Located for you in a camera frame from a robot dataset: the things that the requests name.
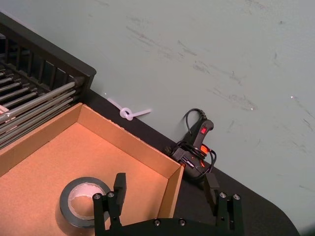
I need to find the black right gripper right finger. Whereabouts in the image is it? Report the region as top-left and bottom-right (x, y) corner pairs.
(204, 174), (245, 232)

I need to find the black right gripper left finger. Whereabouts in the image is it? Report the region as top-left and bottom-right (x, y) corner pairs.
(92, 172), (127, 236)

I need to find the roll of silver tape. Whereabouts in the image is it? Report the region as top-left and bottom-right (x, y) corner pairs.
(59, 176), (114, 228)

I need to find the black table cloth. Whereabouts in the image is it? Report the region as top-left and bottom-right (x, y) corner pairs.
(87, 88), (302, 236)

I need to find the shallow brown cardboard tray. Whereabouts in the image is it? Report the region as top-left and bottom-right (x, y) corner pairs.
(0, 102), (185, 236)

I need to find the small white three-armed plastic piece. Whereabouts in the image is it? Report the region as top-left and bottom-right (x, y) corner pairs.
(107, 97), (153, 121)

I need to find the black rack with steel bars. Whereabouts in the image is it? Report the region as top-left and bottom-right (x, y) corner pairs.
(0, 12), (96, 150)

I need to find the black corded tool red switch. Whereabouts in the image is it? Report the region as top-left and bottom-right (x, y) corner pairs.
(165, 108), (219, 191)

